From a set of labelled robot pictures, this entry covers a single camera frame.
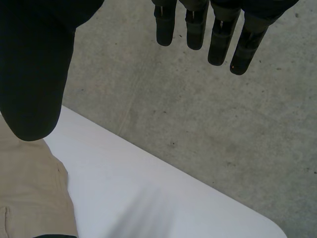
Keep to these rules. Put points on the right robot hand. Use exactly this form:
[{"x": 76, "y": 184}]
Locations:
[{"x": 32, "y": 74}]

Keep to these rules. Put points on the beige shorts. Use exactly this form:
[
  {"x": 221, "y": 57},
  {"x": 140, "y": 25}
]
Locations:
[{"x": 29, "y": 188}]

